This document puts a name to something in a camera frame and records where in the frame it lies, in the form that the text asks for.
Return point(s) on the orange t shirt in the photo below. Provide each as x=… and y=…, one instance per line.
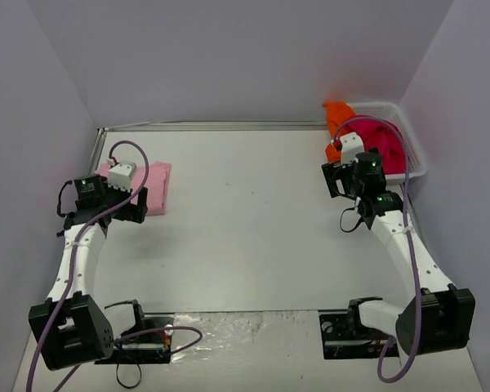
x=337, y=112

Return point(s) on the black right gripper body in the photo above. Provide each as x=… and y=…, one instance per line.
x=333, y=180

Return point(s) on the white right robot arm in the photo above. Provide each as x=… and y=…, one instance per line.
x=439, y=315

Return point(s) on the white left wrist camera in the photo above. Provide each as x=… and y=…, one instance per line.
x=120, y=174

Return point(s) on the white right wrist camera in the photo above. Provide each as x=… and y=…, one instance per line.
x=344, y=149

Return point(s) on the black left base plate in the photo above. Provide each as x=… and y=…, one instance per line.
x=146, y=349

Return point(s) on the white plastic basket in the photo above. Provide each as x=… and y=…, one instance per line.
x=392, y=113

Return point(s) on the magenta t shirt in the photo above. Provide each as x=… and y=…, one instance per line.
x=375, y=134

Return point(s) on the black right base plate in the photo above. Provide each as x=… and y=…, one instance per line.
x=339, y=342

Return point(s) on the pink t shirt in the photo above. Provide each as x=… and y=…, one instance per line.
x=157, y=185

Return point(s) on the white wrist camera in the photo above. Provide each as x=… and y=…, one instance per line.
x=120, y=174
x=344, y=149

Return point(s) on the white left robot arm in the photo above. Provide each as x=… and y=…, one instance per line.
x=69, y=327

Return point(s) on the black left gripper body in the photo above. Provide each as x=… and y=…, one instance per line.
x=135, y=202

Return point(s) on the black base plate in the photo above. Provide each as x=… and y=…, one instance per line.
x=339, y=342
x=146, y=349

